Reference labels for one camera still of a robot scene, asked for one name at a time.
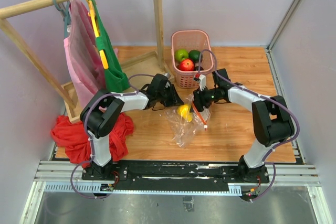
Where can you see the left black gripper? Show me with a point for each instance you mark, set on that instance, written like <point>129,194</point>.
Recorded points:
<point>175,99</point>

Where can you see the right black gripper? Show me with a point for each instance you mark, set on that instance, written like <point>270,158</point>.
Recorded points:
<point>199,101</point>

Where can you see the clear zip top bag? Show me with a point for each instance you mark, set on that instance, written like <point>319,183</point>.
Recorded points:
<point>184,132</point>

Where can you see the red fake tomato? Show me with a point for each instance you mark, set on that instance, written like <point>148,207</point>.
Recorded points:
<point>186,65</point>

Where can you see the dark green fake vegetable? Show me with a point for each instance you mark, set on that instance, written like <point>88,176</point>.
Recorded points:
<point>194,55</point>

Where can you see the light green fake apple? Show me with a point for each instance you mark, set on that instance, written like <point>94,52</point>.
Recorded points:
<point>180,55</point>

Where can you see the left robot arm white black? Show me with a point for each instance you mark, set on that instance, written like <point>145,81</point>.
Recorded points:
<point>101,114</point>

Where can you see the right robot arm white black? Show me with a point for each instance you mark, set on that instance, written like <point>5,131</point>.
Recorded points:
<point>272,121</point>

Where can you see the pink plastic basket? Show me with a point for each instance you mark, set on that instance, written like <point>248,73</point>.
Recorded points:
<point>190,40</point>

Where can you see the green hanging garment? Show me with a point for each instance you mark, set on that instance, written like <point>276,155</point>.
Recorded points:
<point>116,80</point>

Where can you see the yellow clothes hanger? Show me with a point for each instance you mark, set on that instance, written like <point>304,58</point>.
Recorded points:
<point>94,22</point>

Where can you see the pink hanging garment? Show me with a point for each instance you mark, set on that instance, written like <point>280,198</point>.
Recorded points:
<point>83,61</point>

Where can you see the wooden clothes rack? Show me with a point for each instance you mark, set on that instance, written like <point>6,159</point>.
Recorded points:
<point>152,61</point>

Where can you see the crumpled red cloth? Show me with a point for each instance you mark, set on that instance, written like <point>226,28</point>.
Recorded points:
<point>74,140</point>

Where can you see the teal clothes hanger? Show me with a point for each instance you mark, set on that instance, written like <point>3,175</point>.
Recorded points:
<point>66,16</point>

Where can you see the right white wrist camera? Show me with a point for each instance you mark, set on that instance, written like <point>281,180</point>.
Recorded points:
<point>201,80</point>

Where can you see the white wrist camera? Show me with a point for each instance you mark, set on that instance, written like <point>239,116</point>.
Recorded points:
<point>201,80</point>
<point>167,75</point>

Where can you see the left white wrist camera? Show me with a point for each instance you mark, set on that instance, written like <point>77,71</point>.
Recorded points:
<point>167,75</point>

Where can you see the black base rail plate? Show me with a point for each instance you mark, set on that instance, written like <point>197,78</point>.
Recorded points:
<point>171,174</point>

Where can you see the grey slotted cable duct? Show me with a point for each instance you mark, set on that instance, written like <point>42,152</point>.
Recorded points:
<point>104,188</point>

